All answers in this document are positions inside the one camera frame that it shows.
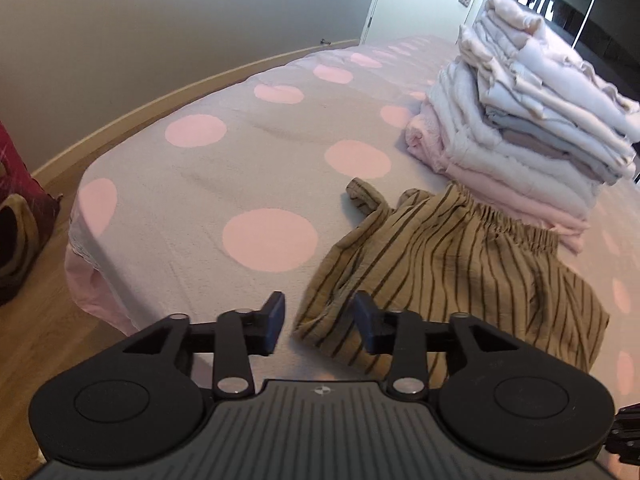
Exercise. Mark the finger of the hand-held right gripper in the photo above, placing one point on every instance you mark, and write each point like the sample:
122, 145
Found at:
625, 430

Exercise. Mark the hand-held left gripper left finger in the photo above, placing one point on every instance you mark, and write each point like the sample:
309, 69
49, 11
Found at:
274, 325

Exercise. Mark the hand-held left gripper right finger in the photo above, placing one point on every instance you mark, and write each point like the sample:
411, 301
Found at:
364, 325

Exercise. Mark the olive striped pants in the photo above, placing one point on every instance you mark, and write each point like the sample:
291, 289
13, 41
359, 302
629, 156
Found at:
450, 270

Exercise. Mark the stack of folded pale clothes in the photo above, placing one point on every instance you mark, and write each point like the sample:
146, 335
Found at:
525, 125

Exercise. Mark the bed with pink-dotted sheet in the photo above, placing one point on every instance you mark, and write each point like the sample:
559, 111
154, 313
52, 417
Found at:
210, 175

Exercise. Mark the dark red bag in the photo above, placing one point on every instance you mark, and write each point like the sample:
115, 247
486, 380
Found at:
22, 220

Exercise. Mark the white door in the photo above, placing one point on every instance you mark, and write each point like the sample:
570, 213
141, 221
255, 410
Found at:
425, 0

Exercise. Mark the dark glass wardrobe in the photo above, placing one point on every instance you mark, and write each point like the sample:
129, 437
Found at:
565, 5

